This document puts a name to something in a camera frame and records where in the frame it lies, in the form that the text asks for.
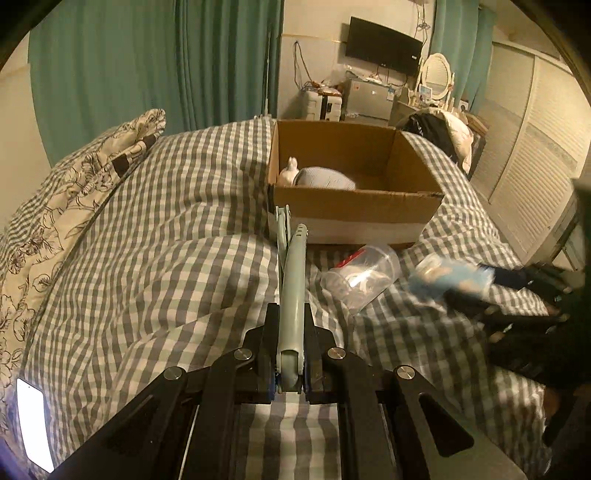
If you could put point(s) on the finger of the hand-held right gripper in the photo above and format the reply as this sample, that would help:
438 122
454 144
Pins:
521 277
508 310

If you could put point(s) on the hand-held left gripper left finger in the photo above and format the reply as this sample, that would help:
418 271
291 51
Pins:
264 357

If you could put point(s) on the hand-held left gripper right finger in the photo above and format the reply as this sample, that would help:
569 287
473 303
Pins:
317 364

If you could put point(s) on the light blue packet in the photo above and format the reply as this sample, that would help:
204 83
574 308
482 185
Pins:
450 277

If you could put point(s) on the brown cardboard box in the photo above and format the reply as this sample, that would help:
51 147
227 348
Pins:
351 213

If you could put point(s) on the clear plastic cup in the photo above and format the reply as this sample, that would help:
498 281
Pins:
364 279

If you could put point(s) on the white louvred wardrobe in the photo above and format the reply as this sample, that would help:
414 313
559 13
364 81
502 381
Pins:
531 152

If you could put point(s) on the grey checked blanket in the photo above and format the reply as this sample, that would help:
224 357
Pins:
161 258

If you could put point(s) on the white padded jacket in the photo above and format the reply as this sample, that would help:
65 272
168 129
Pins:
461 134

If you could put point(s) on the black clothing pile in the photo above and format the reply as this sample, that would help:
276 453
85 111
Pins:
427 134

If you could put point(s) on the white plush toy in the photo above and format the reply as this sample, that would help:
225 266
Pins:
288 174

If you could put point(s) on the grey knitted cloth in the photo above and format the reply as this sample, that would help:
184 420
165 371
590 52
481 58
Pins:
325 179

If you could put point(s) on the white oval vanity mirror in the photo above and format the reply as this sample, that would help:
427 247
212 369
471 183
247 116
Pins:
436 76

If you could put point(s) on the small silver fridge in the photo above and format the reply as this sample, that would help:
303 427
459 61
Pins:
371 99

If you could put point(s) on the narrow green curtain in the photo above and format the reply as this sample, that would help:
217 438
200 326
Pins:
461 50

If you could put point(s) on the phone with lit screen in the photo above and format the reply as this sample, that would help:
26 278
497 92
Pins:
33 424

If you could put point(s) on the floral print pillow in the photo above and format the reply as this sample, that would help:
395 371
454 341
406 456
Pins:
69 194

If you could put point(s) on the white cabinet appliance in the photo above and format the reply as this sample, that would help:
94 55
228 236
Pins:
318 105

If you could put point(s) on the wide green curtain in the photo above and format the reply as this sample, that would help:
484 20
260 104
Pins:
152 69

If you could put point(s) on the black wall television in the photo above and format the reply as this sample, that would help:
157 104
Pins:
383 44

